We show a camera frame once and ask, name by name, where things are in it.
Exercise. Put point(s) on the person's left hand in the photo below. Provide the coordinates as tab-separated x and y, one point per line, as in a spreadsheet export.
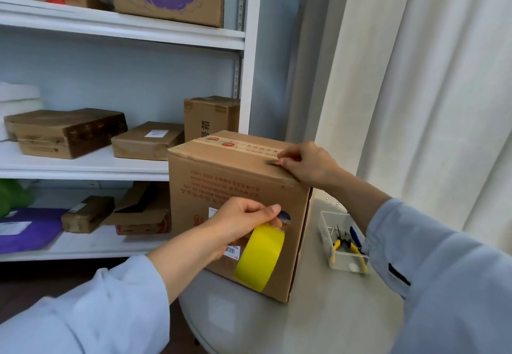
236	221

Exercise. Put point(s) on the dark brown flat box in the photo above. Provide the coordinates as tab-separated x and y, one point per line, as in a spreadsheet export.
60	133

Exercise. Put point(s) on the white metal shelf unit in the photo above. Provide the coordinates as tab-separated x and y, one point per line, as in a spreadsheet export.
120	29

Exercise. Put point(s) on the small taped brown parcel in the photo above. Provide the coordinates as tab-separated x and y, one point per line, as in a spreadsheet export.
86	215

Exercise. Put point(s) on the white wall socket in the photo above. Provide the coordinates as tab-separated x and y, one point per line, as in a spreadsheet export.
93	184

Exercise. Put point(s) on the brown cardboard box red print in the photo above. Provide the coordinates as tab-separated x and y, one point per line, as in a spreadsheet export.
208	181

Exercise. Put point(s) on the yellow tape roll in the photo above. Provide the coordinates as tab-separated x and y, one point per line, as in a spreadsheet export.
260	257

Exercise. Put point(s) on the white foam box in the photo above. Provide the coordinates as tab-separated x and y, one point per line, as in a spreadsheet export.
16	95

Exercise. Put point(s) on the orange thread snips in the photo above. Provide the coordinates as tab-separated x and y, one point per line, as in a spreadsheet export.
273	162

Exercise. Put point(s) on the flat brown box white label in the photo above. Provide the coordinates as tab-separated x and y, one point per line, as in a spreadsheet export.
140	147

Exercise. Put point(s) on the open cardboard box red print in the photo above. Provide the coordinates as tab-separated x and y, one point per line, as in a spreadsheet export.
144	213

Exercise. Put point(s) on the person's left forearm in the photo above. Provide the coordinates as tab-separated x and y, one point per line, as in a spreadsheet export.
84	313

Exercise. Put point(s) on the clear plastic container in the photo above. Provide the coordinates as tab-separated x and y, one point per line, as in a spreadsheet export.
326	221

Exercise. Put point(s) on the white curtain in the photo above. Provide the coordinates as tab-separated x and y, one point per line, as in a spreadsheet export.
440	85

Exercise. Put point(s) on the green object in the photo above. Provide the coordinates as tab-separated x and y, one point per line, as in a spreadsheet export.
12	197

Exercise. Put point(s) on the person's right forearm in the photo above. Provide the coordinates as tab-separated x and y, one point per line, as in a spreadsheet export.
448	269

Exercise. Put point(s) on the person's right hand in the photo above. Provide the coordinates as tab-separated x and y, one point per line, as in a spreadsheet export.
312	165

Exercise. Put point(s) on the upright small cardboard box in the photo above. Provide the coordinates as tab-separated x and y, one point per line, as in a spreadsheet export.
212	113

